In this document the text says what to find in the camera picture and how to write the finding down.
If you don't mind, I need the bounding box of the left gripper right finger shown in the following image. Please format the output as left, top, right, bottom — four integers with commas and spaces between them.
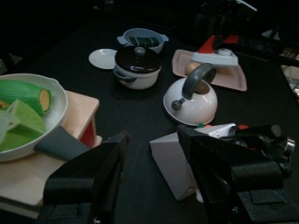
177, 125, 299, 224

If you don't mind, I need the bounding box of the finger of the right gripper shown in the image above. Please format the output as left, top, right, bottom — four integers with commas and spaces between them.
210, 34, 227, 53

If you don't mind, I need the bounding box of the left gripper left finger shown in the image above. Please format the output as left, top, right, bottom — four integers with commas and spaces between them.
36, 130, 133, 224

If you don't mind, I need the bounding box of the toy iron with red handle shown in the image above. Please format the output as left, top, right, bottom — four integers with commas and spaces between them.
191, 34, 239, 67

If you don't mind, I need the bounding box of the pink rectangular tray plate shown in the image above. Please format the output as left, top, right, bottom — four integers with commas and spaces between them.
173, 48, 249, 92

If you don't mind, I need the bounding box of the small white round plate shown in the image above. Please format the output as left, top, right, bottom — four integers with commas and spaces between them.
88, 48, 118, 71

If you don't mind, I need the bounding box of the tan toy egg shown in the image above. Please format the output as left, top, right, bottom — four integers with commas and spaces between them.
185, 60, 202, 76

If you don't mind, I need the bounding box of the white slanted toy box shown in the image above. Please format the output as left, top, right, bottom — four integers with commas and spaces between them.
150, 122, 238, 202

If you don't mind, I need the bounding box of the dark green toy vegetable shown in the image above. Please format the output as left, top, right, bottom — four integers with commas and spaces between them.
127, 36, 162, 48

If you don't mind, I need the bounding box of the dark pot lid with knob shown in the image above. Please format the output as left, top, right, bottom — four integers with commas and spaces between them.
114, 45, 165, 74

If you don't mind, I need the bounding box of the white toy cooking pot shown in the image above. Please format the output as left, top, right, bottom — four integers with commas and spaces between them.
112, 64, 162, 91

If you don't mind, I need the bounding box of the blue-grey toy pot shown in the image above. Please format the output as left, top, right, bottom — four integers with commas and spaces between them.
116, 27, 171, 55

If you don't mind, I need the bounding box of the green toy vegetable wedge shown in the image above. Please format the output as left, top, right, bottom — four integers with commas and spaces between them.
0, 99, 50, 152

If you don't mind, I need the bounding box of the wooden toy stove box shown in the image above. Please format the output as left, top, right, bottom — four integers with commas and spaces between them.
0, 90, 103, 220

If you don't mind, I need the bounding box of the green toy vegetable cylinder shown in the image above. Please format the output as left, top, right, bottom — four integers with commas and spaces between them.
0, 80, 54, 116

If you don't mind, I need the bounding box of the white kettle with grey handle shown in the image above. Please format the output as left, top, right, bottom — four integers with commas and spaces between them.
163, 62, 221, 127

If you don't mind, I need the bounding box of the white pan with grey handle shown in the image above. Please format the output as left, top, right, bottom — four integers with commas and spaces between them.
0, 73, 94, 163

